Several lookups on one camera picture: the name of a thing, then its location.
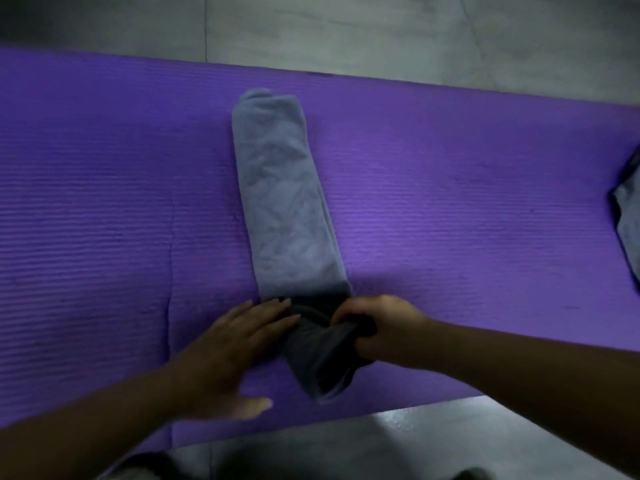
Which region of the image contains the person's right forearm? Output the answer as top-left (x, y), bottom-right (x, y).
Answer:
top-left (427, 318), bottom-right (640, 478)

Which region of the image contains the dark grey tagged towel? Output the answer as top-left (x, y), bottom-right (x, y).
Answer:
top-left (231, 87), bottom-right (379, 405)

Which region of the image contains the person's left forearm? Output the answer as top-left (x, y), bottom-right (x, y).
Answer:
top-left (0, 364), bottom-right (181, 480)

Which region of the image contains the person's right hand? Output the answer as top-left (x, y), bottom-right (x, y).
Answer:
top-left (329, 293), bottom-right (437, 371)

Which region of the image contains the person's dark trouser leg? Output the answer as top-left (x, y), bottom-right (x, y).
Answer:
top-left (105, 452), bottom-right (187, 480)

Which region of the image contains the person's left hand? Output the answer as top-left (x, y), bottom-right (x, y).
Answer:
top-left (166, 298), bottom-right (303, 422)

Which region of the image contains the purple yoga mat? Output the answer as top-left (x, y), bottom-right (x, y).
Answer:
top-left (0, 44), bottom-right (640, 451)

